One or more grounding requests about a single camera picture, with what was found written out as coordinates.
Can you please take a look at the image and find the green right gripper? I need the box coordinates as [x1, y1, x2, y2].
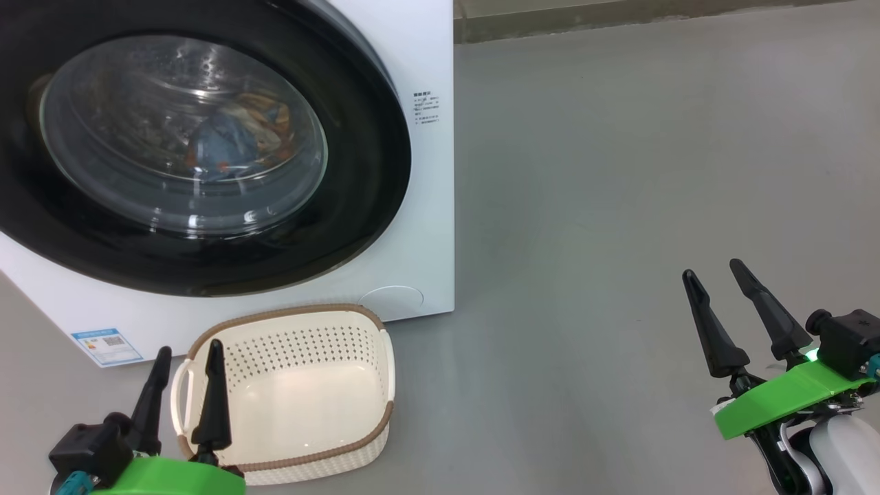
[682, 258, 877, 441]

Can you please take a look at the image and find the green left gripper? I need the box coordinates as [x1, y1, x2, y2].
[89, 339, 246, 495]

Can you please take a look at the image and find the blue cartoon print garment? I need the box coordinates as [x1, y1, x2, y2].
[186, 113, 276, 183]

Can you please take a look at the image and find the dark round glass washer door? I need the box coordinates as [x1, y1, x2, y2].
[0, 0, 412, 298]

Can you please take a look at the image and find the cream orange tiger print garment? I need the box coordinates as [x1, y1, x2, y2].
[234, 93, 293, 155]

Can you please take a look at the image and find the cream perforated laundry basket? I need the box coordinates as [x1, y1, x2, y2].
[170, 304, 396, 486]

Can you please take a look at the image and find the white front-load washing machine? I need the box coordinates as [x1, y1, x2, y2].
[0, 0, 456, 369]

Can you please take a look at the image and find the blue energy label sticker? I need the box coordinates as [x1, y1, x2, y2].
[71, 328, 144, 367]

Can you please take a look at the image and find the round white filter cover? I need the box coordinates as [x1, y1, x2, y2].
[359, 285, 425, 321]

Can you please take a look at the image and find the black text notice sticker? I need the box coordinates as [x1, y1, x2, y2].
[412, 91, 441, 126]

